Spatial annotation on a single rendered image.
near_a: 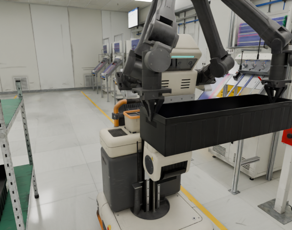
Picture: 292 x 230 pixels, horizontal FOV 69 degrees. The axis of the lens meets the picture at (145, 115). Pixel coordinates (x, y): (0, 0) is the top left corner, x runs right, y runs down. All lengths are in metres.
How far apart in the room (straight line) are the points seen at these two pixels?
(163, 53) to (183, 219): 1.19
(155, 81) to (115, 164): 0.82
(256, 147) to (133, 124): 1.45
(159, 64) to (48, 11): 8.33
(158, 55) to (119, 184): 1.03
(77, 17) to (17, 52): 2.45
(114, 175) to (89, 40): 7.74
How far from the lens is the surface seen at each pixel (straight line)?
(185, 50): 0.97
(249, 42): 2.58
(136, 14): 5.09
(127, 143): 1.30
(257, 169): 2.54
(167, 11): 0.67
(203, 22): 1.07
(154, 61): 0.52
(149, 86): 0.59
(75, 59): 8.71
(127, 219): 1.51
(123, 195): 1.47
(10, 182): 1.27
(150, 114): 0.62
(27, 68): 8.68
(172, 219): 1.51
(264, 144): 2.46
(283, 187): 2.14
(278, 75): 0.98
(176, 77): 1.03
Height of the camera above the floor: 1.28
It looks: 16 degrees down
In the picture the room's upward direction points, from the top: straight up
